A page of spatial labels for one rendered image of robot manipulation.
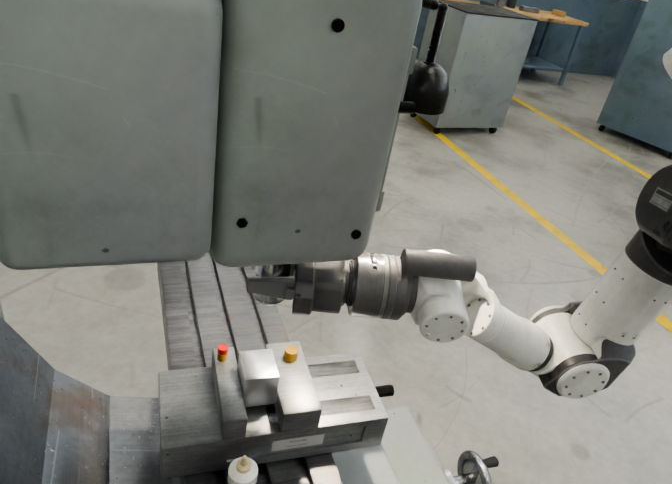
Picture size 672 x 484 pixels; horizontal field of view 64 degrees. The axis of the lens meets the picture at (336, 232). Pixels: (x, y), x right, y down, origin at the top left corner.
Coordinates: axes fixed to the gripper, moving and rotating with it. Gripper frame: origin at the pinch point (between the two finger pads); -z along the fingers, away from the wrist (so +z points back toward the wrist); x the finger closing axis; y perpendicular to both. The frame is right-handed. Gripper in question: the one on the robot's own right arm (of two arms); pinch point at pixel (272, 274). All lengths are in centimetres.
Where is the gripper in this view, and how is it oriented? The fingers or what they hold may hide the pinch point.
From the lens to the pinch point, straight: 73.7
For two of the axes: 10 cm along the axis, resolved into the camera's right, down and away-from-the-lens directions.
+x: 0.2, 5.2, -8.6
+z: 9.9, 1.1, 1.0
